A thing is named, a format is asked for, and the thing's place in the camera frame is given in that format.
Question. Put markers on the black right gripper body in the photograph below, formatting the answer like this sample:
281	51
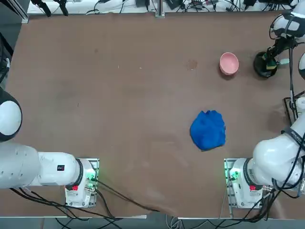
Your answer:
284	45

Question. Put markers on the green and yellow sponge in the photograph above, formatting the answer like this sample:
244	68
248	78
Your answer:
271	66

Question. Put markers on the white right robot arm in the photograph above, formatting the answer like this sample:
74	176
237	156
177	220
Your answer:
274	155

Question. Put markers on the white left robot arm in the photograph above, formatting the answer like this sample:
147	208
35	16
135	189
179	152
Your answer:
23	164

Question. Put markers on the pink bowl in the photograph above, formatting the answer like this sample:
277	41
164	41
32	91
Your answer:
229	63

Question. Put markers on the black power adapter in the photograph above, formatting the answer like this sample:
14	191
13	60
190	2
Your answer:
142	3

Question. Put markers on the blue cloth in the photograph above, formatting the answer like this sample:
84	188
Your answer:
208	131

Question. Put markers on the black electronic device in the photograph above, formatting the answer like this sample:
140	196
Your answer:
174	4

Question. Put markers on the aluminium rail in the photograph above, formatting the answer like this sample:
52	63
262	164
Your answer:
22	15

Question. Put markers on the aluminium post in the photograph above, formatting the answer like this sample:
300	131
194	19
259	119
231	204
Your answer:
160	8

